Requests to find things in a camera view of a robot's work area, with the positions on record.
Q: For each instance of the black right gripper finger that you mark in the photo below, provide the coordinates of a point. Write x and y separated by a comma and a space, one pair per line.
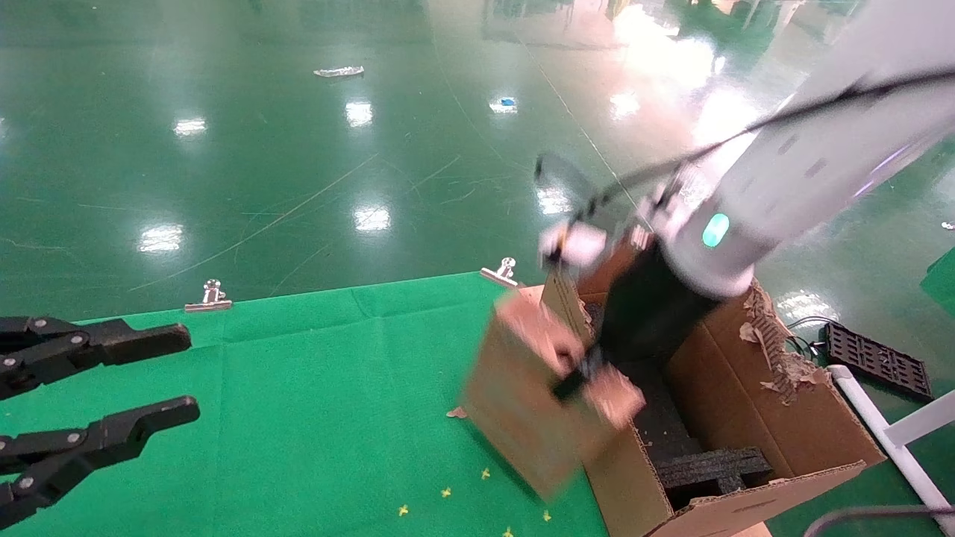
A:
576, 382

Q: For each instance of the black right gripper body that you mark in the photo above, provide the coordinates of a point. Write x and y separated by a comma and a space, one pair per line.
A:
649, 313

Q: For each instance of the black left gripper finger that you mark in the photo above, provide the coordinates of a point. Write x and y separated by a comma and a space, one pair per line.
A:
127, 432
127, 339

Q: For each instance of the small brown cardboard box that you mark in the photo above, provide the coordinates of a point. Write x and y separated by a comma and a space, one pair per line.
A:
522, 403

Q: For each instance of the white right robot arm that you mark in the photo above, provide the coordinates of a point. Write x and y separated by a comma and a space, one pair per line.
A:
806, 164

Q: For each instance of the small cardboard scrap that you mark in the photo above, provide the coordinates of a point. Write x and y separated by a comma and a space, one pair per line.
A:
456, 412

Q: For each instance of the large open cardboard carton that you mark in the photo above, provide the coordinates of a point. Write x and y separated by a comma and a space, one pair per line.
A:
806, 432

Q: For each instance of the silver binder clip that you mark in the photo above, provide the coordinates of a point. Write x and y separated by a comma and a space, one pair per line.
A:
213, 298
503, 274

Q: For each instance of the green table cloth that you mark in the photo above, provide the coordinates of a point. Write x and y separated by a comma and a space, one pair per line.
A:
261, 410

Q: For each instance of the black foam insert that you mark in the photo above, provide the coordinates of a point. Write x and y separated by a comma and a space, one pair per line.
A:
709, 470

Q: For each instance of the black perforated plastic tray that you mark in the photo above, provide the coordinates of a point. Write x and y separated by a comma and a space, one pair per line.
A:
877, 362

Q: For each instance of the green floor object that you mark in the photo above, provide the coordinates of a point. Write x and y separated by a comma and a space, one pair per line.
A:
941, 283

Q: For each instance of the white floor litter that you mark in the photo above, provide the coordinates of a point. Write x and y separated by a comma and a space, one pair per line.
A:
339, 71

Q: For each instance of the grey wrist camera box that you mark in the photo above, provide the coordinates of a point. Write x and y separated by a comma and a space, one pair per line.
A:
578, 245

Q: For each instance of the white tube frame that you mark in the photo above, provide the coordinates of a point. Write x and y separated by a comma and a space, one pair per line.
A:
895, 447

